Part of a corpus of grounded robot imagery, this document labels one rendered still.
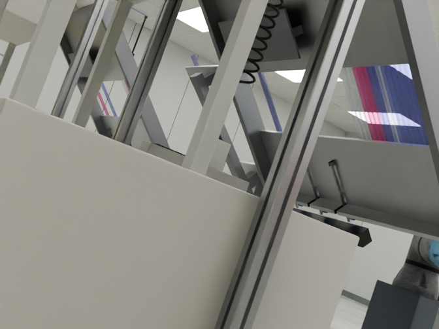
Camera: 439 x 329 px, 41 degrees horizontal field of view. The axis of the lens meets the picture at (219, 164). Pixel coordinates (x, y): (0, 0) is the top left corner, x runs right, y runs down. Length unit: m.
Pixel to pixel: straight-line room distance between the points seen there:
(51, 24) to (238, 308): 0.48
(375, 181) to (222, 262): 0.62
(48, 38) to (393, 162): 0.84
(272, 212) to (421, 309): 1.18
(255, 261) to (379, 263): 9.50
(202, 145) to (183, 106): 9.01
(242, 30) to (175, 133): 8.95
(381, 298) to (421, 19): 1.15
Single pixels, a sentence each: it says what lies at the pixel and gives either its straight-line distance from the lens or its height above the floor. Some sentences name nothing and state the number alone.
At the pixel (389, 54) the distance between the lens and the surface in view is 1.24.
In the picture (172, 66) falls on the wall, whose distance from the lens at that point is 9.82.
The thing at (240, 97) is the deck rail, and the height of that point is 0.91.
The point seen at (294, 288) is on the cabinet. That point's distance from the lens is 1.02.
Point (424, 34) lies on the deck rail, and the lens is 1.17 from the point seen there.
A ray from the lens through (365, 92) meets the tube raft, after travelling 1.35.
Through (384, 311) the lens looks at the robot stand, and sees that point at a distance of 2.07.
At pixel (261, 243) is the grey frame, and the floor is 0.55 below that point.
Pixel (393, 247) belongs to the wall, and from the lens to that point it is 10.28.
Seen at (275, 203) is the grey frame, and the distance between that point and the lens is 0.90.
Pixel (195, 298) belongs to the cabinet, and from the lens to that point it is 0.91.
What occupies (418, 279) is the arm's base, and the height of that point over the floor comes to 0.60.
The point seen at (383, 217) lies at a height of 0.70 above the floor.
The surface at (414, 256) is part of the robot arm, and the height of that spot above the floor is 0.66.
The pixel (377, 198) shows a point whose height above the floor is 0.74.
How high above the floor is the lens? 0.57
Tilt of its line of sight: 5 degrees up
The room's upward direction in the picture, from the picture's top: 20 degrees clockwise
